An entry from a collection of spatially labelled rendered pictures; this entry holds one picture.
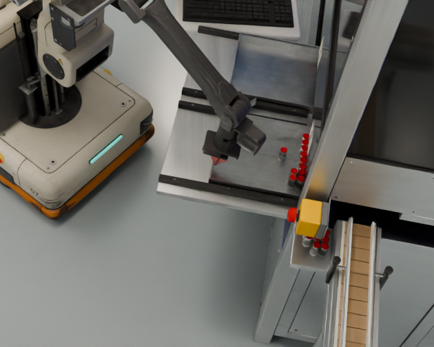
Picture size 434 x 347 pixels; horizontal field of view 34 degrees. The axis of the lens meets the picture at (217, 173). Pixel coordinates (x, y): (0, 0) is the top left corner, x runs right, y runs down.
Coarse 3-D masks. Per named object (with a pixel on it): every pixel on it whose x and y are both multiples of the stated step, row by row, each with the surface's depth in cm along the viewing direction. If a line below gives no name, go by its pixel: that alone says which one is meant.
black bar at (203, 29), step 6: (198, 30) 237; (204, 30) 236; (210, 30) 236; (216, 30) 236; (222, 30) 237; (222, 36) 237; (228, 36) 237; (234, 36) 236; (258, 36) 237; (288, 42) 236
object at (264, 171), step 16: (272, 128) 217; (288, 128) 216; (304, 128) 215; (272, 144) 213; (288, 144) 214; (240, 160) 208; (256, 160) 209; (272, 160) 209; (288, 160) 210; (224, 176) 205; (240, 176) 205; (256, 176) 206; (272, 176) 206; (288, 176) 207; (272, 192) 200; (288, 192) 203
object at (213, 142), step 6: (210, 132) 197; (216, 132) 192; (210, 138) 196; (216, 138) 192; (222, 138) 190; (204, 144) 194; (210, 144) 195; (216, 144) 193; (222, 144) 192; (228, 144) 191; (234, 144) 197; (204, 150) 194; (210, 150) 194; (216, 150) 194; (222, 150) 194; (228, 150) 194; (234, 150) 195; (234, 156) 194
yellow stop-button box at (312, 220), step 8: (304, 200) 184; (312, 200) 184; (304, 208) 183; (312, 208) 183; (320, 208) 183; (328, 208) 184; (304, 216) 181; (312, 216) 182; (320, 216) 182; (328, 216) 182; (296, 224) 187; (304, 224) 182; (312, 224) 181; (320, 224) 181; (296, 232) 186; (304, 232) 185; (312, 232) 184; (320, 232) 184
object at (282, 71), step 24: (240, 48) 235; (264, 48) 236; (288, 48) 236; (312, 48) 234; (240, 72) 229; (264, 72) 230; (288, 72) 231; (312, 72) 232; (264, 96) 219; (288, 96) 225; (312, 96) 226
